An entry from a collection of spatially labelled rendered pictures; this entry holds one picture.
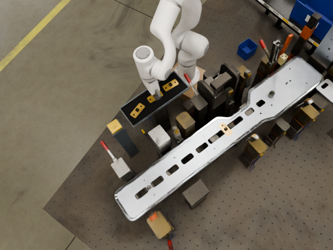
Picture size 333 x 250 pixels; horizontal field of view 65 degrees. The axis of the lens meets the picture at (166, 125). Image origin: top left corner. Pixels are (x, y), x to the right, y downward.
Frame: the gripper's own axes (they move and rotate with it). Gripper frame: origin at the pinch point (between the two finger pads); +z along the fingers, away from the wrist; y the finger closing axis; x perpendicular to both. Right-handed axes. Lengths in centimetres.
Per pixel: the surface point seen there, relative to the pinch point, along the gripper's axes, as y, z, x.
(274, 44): 12, 1, 69
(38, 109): -119, 122, -91
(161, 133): 17.9, 11.1, -7.6
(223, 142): 37.3, 22.1, 19.3
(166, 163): 30.4, 22.1, -13.2
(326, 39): 23, 7, 98
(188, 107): 12.9, 12.1, 12.5
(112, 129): 3.6, 6.1, -27.9
